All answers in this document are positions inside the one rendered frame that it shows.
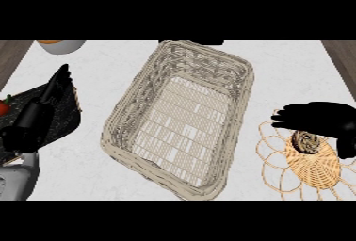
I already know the white bowl with orange content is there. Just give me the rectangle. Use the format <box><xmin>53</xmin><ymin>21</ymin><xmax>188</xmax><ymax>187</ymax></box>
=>
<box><xmin>36</xmin><ymin>40</ymin><xmax>87</xmax><ymax>56</ymax></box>

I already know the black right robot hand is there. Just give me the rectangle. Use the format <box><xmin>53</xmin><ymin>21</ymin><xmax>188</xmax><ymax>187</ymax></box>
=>
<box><xmin>271</xmin><ymin>101</ymin><xmax>356</xmax><ymax>160</ymax></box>

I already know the tan woven placemat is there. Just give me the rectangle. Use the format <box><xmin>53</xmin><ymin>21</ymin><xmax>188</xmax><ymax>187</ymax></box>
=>
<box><xmin>256</xmin><ymin>108</ymin><xmax>356</xmax><ymax>201</ymax></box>

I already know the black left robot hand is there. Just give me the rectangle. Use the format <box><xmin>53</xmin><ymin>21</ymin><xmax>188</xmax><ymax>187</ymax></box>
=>
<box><xmin>0</xmin><ymin>63</ymin><xmax>74</xmax><ymax>153</ymax></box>

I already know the beige wicker basket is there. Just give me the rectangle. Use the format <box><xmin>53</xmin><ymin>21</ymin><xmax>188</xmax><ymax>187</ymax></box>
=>
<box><xmin>99</xmin><ymin>40</ymin><xmax>256</xmax><ymax>201</ymax></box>

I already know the dark speckled cutting board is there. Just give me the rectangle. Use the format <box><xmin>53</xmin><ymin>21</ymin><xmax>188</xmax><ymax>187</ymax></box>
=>
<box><xmin>0</xmin><ymin>82</ymin><xmax>83</xmax><ymax>167</ymax></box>

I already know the brown chocolate cupcake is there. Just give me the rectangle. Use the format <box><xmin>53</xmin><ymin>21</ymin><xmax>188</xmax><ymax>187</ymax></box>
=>
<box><xmin>291</xmin><ymin>130</ymin><xmax>322</xmax><ymax>155</ymax></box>

